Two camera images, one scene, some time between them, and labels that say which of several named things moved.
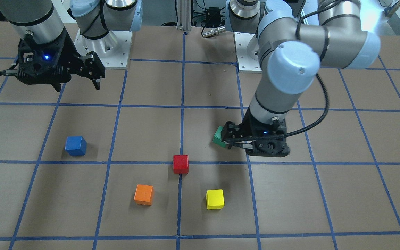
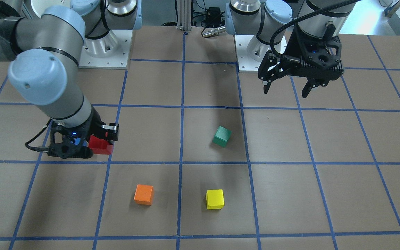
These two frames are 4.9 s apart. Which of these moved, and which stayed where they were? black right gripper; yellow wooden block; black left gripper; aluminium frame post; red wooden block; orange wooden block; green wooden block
Moved: red wooden block; black left gripper; black right gripper
Stayed: yellow wooden block; green wooden block; aluminium frame post; orange wooden block
